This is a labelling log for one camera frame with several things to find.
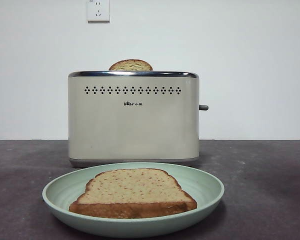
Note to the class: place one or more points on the large toast bread slice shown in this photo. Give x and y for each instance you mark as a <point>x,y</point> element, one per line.
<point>135,192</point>

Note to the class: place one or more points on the cream two-slot toaster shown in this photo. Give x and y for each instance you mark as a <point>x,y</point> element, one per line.
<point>132,130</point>

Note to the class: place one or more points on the grey toaster lever knob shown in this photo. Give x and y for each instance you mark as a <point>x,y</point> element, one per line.
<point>204,107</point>

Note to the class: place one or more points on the toast bread slice in toaster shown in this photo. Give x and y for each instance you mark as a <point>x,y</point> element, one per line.
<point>130,65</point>

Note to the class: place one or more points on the white wall power socket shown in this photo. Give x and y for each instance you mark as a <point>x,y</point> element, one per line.
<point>98,11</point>

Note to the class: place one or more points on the pale green round plate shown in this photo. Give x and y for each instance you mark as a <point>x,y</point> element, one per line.
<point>205,190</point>

